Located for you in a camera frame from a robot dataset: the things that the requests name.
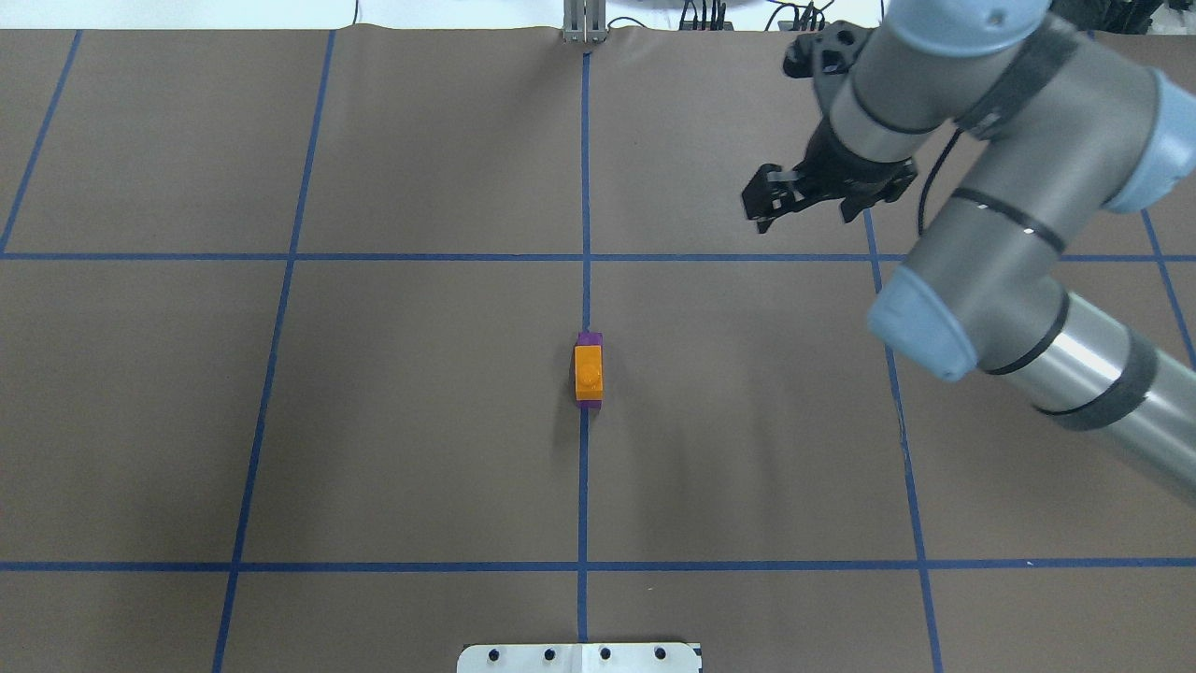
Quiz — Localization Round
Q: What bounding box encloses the purple trapezoid block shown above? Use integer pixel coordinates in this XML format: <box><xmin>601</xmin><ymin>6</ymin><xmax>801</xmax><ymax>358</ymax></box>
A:
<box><xmin>573</xmin><ymin>332</ymin><xmax>605</xmax><ymax>410</ymax></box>

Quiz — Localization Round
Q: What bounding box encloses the white camera mast with base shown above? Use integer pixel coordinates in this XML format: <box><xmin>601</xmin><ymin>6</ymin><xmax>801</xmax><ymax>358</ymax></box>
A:
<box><xmin>456</xmin><ymin>640</ymin><xmax>704</xmax><ymax>672</ymax></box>

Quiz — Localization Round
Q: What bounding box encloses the brown paper table mat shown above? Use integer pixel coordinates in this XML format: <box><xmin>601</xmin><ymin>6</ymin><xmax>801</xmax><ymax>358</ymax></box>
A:
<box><xmin>4</xmin><ymin>25</ymin><xmax>1192</xmax><ymax>672</ymax></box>

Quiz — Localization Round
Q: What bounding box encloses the orange trapezoid block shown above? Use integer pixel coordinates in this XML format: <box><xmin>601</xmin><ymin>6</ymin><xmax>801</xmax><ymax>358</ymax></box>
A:
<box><xmin>573</xmin><ymin>344</ymin><xmax>605</xmax><ymax>408</ymax></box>

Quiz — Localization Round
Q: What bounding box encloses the aluminium frame post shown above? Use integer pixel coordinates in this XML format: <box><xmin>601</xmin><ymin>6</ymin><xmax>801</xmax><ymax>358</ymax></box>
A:
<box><xmin>561</xmin><ymin>0</ymin><xmax>609</xmax><ymax>44</ymax></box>

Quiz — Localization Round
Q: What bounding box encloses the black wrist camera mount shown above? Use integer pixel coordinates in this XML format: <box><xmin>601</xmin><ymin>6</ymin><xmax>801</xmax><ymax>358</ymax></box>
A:
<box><xmin>781</xmin><ymin>22</ymin><xmax>875</xmax><ymax>85</ymax></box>

